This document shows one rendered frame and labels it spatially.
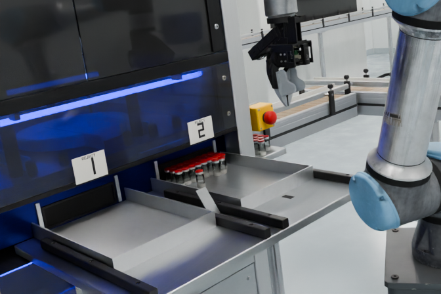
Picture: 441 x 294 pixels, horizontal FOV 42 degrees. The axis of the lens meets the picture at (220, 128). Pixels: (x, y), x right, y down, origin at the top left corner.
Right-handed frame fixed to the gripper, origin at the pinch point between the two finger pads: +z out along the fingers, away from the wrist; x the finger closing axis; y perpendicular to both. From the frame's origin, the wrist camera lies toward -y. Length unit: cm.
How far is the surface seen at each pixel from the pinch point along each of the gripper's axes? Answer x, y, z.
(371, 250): 131, -65, 109
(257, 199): -14.7, 1.2, 20.0
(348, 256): 119, -71, 109
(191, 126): -9.3, -24.4, 5.7
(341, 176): 6.2, 10.1, 19.7
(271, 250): 31, -40, 61
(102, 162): -37.1, -25.0, 7.2
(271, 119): 17.4, -20.5, 9.9
